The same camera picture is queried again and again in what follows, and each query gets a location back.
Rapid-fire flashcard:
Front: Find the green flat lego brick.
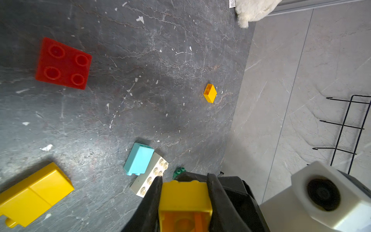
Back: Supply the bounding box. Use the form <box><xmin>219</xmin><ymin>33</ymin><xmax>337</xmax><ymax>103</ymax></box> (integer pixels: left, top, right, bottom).
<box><xmin>173</xmin><ymin>167</ymin><xmax>186</xmax><ymax>180</ymax></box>

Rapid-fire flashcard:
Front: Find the cyan lego brick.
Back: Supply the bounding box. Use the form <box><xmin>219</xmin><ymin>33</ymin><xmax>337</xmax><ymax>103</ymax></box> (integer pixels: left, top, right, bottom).
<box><xmin>123</xmin><ymin>143</ymin><xmax>155</xmax><ymax>176</ymax></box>

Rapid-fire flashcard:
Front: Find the white plush toy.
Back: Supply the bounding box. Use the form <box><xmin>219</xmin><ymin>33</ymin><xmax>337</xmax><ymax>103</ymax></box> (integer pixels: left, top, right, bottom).
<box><xmin>230</xmin><ymin>0</ymin><xmax>282</xmax><ymax>29</ymax></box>

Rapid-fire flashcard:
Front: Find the small yellow lego brick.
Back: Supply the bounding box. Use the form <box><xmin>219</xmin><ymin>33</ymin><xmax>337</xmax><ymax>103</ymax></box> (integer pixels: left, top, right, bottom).
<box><xmin>203</xmin><ymin>84</ymin><xmax>217</xmax><ymax>103</ymax></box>

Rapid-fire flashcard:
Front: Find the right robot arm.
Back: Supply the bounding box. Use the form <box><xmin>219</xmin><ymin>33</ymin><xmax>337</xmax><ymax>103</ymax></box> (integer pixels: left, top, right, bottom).
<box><xmin>260</xmin><ymin>161</ymin><xmax>371</xmax><ymax>232</ymax></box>

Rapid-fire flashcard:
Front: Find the black wire hook rack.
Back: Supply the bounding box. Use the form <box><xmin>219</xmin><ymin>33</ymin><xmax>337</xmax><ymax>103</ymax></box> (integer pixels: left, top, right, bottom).
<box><xmin>312</xmin><ymin>94</ymin><xmax>371</xmax><ymax>175</ymax></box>

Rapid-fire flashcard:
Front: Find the yellow stepped lego brick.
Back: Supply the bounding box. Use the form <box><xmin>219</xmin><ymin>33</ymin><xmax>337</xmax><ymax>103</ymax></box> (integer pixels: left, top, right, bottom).
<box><xmin>1</xmin><ymin>162</ymin><xmax>74</xmax><ymax>228</ymax></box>

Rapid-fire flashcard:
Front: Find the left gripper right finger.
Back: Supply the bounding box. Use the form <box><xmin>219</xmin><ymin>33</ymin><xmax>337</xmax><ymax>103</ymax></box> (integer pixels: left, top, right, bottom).
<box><xmin>207</xmin><ymin>174</ymin><xmax>270</xmax><ymax>232</ymax></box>

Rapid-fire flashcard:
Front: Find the red lego brick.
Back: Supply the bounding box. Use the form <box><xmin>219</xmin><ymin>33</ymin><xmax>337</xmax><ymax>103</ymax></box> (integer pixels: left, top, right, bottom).
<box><xmin>35</xmin><ymin>37</ymin><xmax>92</xmax><ymax>90</ymax></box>

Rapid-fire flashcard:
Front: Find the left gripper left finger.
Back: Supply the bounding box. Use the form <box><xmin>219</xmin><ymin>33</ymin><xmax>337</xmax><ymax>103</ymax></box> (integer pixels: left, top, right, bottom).
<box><xmin>121</xmin><ymin>177</ymin><xmax>163</xmax><ymax>232</ymax></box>

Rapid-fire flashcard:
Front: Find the orange-yellow lego brick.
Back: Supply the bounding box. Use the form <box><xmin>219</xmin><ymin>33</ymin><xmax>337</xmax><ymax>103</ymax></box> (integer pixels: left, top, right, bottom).
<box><xmin>158</xmin><ymin>180</ymin><xmax>213</xmax><ymax>232</ymax></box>

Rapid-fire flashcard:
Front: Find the white long lego brick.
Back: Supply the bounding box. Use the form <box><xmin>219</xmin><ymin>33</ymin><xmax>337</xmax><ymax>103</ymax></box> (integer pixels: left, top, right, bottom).
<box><xmin>130</xmin><ymin>152</ymin><xmax>169</xmax><ymax>198</ymax></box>

